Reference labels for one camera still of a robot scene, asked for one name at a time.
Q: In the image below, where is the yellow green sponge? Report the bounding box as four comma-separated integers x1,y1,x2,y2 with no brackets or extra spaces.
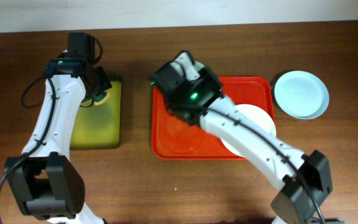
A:
93,91,110,106

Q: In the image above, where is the white plate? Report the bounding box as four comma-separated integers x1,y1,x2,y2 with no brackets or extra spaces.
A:
220,103,277,158

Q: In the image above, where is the light blue plate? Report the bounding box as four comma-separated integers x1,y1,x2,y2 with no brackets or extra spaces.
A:
272,70,329,119

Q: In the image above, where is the mint green plate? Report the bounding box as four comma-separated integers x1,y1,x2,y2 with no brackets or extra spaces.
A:
194,60,204,71

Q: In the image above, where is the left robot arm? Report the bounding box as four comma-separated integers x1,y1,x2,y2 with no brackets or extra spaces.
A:
2,58,105,223

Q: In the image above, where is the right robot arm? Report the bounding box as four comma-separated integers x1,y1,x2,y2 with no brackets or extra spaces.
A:
153,65,333,223

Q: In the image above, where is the red plastic tray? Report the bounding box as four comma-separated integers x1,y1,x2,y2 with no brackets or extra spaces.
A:
152,77,275,160

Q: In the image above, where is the black tray with yellow liquid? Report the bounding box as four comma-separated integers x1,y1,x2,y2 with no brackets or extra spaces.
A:
70,75,122,150

